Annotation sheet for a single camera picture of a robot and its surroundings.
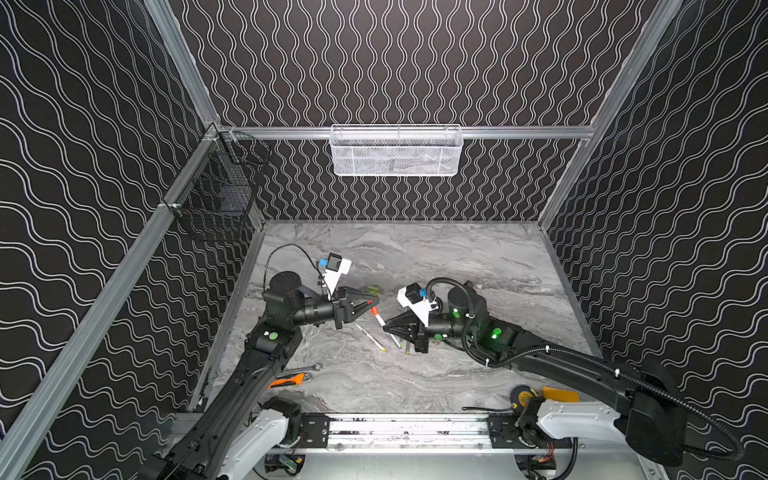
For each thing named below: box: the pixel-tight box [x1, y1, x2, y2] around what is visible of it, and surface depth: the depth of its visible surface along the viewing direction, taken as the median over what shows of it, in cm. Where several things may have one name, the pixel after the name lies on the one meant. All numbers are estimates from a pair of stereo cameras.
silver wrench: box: [276, 363, 323, 378], surface depth 87 cm
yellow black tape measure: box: [510, 385, 539, 410], surface depth 79 cm
